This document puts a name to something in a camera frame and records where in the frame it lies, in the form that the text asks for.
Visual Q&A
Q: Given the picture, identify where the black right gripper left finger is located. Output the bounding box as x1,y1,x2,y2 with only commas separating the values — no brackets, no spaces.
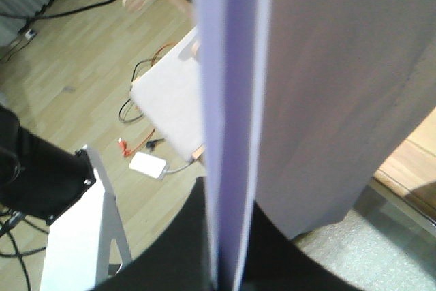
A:
94,177,214,290

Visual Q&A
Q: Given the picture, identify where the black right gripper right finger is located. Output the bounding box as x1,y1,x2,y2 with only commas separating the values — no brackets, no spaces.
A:
238,202,360,290

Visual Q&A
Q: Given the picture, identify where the white paper stack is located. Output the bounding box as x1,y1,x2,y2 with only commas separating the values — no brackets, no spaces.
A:
194,0,435,290

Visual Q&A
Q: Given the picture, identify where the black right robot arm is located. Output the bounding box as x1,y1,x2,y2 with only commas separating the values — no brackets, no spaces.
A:
1,108,352,290

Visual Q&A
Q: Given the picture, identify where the white power adapter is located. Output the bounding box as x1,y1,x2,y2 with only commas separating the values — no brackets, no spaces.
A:
129,152,168,179

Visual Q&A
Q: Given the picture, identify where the white cushioned wooden chair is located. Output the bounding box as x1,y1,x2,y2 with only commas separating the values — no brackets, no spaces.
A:
122,0,204,162

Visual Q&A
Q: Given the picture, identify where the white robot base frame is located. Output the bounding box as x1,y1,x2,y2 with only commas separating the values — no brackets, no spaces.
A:
40,145,132,290

